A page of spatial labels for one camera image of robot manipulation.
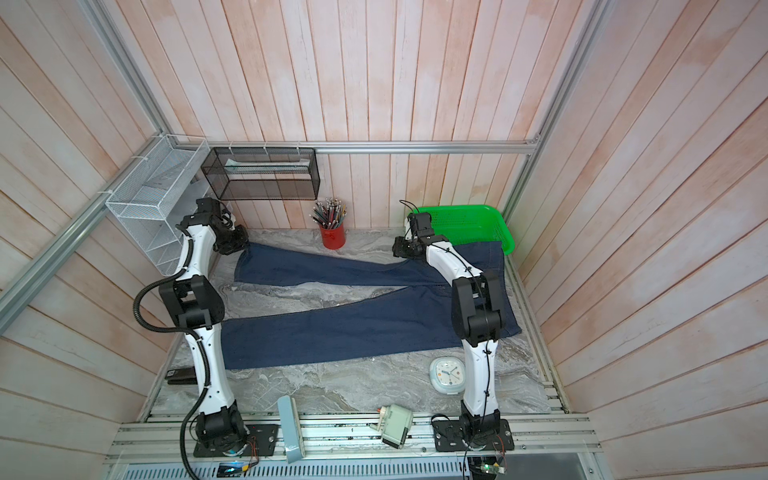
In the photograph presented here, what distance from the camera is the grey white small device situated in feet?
2.33

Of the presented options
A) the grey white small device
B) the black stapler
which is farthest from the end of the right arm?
the black stapler

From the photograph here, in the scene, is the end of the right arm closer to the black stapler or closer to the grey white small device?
the grey white small device
